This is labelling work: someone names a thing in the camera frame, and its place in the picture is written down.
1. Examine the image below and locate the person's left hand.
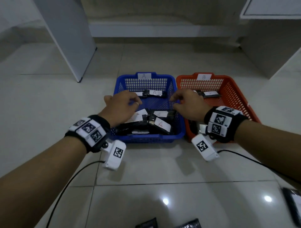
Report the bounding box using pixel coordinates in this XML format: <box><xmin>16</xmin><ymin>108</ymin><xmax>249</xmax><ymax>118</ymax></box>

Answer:
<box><xmin>98</xmin><ymin>90</ymin><xmax>143</xmax><ymax>127</ymax></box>

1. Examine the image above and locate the person's right hand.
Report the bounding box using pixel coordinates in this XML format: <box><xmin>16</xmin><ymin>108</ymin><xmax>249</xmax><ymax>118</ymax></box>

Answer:
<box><xmin>170</xmin><ymin>89</ymin><xmax>212</xmax><ymax>122</ymax></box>

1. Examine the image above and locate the blue plastic basket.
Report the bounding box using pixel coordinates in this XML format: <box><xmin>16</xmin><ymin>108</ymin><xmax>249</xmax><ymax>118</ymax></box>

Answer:
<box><xmin>109</xmin><ymin>72</ymin><xmax>186</xmax><ymax>144</ymax></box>

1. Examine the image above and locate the orange plastic basket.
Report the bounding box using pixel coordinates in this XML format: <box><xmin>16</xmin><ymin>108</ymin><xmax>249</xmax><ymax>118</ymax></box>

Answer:
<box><xmin>176</xmin><ymin>72</ymin><xmax>261</xmax><ymax>143</ymax></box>

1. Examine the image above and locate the pile of black labelled packets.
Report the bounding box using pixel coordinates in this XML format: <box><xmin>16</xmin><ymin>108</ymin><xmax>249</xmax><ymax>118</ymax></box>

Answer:
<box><xmin>135</xmin><ymin>187</ymin><xmax>301</xmax><ymax>228</ymax></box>

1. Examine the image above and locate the person's right forearm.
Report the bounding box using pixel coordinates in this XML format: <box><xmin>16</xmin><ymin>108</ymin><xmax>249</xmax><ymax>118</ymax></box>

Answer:
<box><xmin>234</xmin><ymin>120</ymin><xmax>301</xmax><ymax>183</ymax></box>

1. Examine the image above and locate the person's left forearm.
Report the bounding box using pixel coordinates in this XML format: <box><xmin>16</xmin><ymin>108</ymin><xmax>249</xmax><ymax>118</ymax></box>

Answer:
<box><xmin>0</xmin><ymin>136</ymin><xmax>87</xmax><ymax>228</ymax></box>

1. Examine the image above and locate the white desk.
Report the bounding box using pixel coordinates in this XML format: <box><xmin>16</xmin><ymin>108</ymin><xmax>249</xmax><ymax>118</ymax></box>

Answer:
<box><xmin>33</xmin><ymin>0</ymin><xmax>301</xmax><ymax>83</ymax></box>

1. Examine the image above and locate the white cabinet door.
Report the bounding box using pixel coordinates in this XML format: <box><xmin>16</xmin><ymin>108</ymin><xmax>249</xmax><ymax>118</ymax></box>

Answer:
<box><xmin>240</xmin><ymin>0</ymin><xmax>301</xmax><ymax>20</ymax></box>

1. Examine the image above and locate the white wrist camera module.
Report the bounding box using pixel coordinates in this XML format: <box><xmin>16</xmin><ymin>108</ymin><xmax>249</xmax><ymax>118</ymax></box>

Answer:
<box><xmin>191</xmin><ymin>134</ymin><xmax>219</xmax><ymax>162</ymax></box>
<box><xmin>102</xmin><ymin>140</ymin><xmax>127</xmax><ymax>171</ymax></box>

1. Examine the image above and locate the black camera cable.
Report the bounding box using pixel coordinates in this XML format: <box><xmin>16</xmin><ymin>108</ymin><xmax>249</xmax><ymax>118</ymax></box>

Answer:
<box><xmin>217</xmin><ymin>150</ymin><xmax>301</xmax><ymax>185</ymax></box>
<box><xmin>46</xmin><ymin>160</ymin><xmax>105</xmax><ymax>228</ymax></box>

